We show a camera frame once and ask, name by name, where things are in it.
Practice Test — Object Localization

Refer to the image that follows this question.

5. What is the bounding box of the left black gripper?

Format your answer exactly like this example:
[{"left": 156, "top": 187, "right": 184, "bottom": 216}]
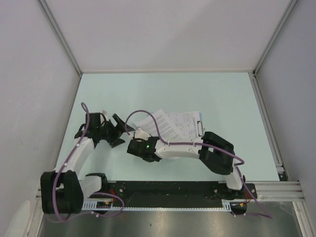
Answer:
[{"left": 97, "top": 114, "right": 134, "bottom": 148}]

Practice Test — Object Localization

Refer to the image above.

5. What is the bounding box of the white paper sheet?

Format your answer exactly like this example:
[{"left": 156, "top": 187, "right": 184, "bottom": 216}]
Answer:
[{"left": 134, "top": 109, "right": 186, "bottom": 141}]

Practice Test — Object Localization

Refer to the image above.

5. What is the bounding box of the printed paper sheet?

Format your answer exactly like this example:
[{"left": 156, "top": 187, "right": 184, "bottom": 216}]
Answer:
[{"left": 168, "top": 111, "right": 199, "bottom": 139}]

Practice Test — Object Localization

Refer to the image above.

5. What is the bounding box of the metal clipboard clip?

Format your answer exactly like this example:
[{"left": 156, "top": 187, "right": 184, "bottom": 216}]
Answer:
[{"left": 197, "top": 120, "right": 204, "bottom": 137}]

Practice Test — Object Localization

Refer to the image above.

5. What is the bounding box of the light blue clipboard folder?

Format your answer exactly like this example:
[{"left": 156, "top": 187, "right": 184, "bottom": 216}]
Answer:
[{"left": 197, "top": 112, "right": 205, "bottom": 137}]

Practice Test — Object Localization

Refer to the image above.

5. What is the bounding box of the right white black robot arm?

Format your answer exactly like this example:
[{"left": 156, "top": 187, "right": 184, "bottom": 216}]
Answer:
[{"left": 127, "top": 129, "right": 246, "bottom": 198}]

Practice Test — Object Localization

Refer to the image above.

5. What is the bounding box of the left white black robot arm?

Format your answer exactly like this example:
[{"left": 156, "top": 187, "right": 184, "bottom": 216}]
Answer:
[{"left": 40, "top": 112, "right": 134, "bottom": 214}]

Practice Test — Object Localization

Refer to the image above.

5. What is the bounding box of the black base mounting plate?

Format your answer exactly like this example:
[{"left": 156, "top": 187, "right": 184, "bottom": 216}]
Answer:
[{"left": 81, "top": 181, "right": 258, "bottom": 208}]

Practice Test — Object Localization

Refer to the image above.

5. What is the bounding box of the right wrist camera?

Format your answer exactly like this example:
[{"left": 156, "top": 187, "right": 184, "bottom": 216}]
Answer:
[{"left": 133, "top": 127, "right": 151, "bottom": 141}]

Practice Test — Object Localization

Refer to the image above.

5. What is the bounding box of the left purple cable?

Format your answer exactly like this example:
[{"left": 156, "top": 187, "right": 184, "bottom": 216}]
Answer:
[{"left": 46, "top": 102, "right": 125, "bottom": 224}]

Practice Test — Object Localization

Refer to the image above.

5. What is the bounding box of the purple cable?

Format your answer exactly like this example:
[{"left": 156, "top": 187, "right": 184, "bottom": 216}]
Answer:
[
  {"left": 125, "top": 110, "right": 273, "bottom": 219},
  {"left": 46, "top": 102, "right": 125, "bottom": 224}
]

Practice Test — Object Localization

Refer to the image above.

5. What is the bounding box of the white slotted cable duct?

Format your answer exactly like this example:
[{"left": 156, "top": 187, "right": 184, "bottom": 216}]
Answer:
[{"left": 45, "top": 199, "right": 234, "bottom": 212}]

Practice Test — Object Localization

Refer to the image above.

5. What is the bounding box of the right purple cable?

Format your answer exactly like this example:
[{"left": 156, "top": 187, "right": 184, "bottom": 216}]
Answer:
[{"left": 125, "top": 110, "right": 273, "bottom": 219}]

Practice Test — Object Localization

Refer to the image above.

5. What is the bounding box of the aluminium front rail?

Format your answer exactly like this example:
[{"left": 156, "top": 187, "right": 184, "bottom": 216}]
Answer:
[{"left": 36, "top": 180, "right": 303, "bottom": 201}]

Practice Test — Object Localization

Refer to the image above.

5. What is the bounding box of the right aluminium side rail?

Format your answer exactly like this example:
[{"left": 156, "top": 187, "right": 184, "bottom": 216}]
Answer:
[{"left": 248, "top": 72, "right": 289, "bottom": 181}]

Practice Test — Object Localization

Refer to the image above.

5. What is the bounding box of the left aluminium corner post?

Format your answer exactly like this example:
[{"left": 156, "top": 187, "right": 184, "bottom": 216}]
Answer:
[{"left": 36, "top": 0, "right": 82, "bottom": 78}]

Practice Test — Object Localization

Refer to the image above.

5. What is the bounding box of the aluminium corner post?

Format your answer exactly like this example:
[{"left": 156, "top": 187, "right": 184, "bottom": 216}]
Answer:
[
  {"left": 36, "top": 0, "right": 82, "bottom": 78},
  {"left": 252, "top": 0, "right": 300, "bottom": 76}
]

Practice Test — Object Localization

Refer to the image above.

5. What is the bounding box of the right aluminium corner post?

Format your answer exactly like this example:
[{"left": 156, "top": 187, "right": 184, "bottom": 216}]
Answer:
[{"left": 252, "top": 0, "right": 300, "bottom": 76}]

